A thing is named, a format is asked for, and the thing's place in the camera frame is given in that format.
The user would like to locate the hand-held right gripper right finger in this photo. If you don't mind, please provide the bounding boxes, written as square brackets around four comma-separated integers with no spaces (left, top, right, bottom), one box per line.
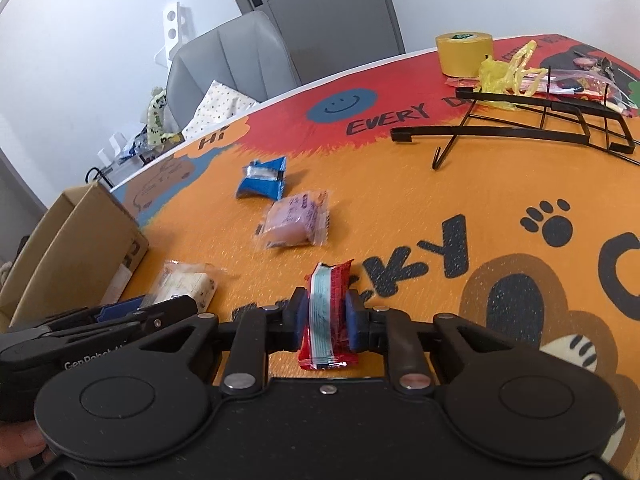
[344,290,521,393]

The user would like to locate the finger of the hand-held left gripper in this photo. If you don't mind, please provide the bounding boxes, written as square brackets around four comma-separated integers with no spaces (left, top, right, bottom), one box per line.
[30,296,156,333]
[100,295,199,335]

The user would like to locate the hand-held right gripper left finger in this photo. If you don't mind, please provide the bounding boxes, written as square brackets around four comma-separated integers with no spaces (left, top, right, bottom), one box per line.
[132,287,308,393]

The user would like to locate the red snack packet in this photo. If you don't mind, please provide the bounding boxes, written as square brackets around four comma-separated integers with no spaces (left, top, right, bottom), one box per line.
[297,260,361,371]

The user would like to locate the clear packet with white bread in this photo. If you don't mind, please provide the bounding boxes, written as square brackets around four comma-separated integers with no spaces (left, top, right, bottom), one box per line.
[150,259,219,311]

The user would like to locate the brown cardboard box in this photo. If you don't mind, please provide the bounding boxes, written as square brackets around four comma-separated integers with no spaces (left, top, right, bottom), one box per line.
[0,184,150,328]

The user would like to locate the person's left hand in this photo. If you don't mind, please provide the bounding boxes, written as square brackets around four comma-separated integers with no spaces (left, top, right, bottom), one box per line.
[0,420,51,468]

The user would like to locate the pink and purple snack packet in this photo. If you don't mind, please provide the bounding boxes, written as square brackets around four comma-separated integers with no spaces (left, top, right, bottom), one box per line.
[254,189,332,250]

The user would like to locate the blue snack packet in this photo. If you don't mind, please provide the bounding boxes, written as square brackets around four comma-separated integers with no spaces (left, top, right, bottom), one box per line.
[235,156,288,201]

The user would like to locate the white plastic holder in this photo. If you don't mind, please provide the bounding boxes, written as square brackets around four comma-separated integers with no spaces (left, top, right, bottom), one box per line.
[97,132,133,166]

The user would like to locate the panda print plush toy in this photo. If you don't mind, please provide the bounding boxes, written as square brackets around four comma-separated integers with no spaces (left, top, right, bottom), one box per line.
[142,87,183,148]

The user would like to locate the white dotted cushion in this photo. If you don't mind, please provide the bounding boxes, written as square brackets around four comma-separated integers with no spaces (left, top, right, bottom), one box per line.
[181,80,261,143]

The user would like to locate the grey padded chair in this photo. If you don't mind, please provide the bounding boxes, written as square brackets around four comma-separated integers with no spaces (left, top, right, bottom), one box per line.
[166,10,303,133]

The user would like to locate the yellow plastic bag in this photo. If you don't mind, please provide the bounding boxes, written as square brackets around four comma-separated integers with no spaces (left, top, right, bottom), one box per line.
[479,42,548,98]

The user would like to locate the yellow tape roll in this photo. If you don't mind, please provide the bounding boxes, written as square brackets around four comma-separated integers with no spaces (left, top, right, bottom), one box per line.
[434,31,496,78]

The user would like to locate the white perforated rack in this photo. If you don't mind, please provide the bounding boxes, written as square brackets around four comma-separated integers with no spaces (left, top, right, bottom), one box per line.
[152,2,193,68]

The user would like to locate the grey door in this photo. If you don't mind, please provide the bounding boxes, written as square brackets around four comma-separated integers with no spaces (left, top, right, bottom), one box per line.
[217,0,406,86]

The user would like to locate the clear bag with red items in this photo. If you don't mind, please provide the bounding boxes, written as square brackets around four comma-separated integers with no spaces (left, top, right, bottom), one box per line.
[520,67,638,118]

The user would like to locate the black wire rack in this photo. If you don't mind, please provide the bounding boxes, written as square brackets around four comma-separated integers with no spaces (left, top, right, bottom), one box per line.
[390,67,640,171]

